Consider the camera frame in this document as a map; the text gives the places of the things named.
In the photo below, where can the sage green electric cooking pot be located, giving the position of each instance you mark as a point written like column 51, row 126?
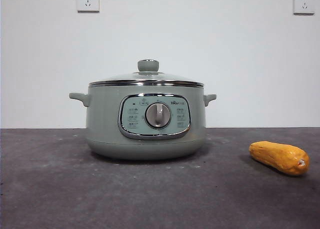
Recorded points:
column 105, row 129

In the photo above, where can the white wall socket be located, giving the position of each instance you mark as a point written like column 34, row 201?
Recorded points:
column 88, row 0
column 303, row 3

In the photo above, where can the yellow corn cob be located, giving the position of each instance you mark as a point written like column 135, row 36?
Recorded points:
column 277, row 156

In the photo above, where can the glass lid with green knob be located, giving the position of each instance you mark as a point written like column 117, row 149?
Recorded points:
column 147, row 65

